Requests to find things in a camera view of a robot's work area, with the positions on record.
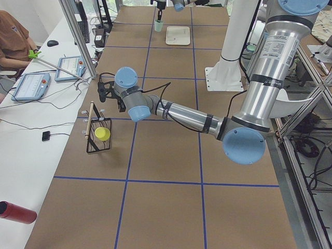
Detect yellow green cup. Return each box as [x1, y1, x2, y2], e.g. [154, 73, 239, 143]
[94, 127, 110, 141]

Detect black computer mouse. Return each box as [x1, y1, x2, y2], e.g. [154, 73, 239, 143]
[47, 40, 59, 47]

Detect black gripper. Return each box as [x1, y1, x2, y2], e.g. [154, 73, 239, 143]
[98, 76, 126, 112]
[150, 0, 167, 21]

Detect black keyboard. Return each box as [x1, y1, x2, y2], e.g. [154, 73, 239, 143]
[77, 20, 90, 43]

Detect teach pendant far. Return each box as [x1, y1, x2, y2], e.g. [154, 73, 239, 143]
[54, 56, 87, 82]

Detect red bottle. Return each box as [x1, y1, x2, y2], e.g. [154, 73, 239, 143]
[1, 201, 37, 224]

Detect person in brown shirt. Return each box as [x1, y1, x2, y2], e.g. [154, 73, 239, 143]
[1, 10, 39, 78]

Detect cream rabbit tray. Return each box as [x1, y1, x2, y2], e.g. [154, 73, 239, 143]
[165, 26, 190, 46]

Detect small black puck device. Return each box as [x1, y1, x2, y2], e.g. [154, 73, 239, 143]
[41, 131, 51, 142]

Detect green tipped metal rod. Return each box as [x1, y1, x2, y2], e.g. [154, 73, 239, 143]
[28, 50, 90, 82]

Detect mint green cup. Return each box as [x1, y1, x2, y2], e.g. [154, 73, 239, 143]
[154, 20, 163, 32]

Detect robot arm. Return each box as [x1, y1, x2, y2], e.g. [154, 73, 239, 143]
[150, 0, 210, 22]
[98, 1, 328, 165]

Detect aluminium frame post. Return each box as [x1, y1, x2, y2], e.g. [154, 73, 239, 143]
[59, 0, 97, 79]

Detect black wire cup rack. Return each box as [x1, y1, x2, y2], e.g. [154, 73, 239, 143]
[82, 101, 112, 154]

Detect teach pendant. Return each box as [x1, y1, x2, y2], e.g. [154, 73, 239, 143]
[11, 73, 50, 102]
[54, 56, 87, 82]

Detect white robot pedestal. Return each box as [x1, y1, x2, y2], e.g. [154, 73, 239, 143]
[205, 0, 260, 92]

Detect teach pendant near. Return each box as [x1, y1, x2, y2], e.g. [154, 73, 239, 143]
[11, 73, 50, 102]

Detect white chair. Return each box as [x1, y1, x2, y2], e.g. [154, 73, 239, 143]
[269, 89, 313, 118]

